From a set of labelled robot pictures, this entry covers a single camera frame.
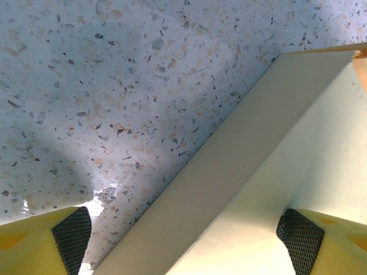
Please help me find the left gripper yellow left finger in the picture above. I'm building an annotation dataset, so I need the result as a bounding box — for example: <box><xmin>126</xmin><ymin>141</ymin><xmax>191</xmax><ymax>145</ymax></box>
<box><xmin>0</xmin><ymin>205</ymin><xmax>93</xmax><ymax>275</ymax></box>

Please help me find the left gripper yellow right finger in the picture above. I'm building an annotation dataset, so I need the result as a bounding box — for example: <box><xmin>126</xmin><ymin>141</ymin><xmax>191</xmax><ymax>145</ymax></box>
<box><xmin>276</xmin><ymin>208</ymin><xmax>367</xmax><ymax>275</ymax></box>

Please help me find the yellow paper box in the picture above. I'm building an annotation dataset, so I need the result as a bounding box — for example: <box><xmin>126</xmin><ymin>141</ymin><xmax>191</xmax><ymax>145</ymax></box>
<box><xmin>96</xmin><ymin>41</ymin><xmax>367</xmax><ymax>275</ymax></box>

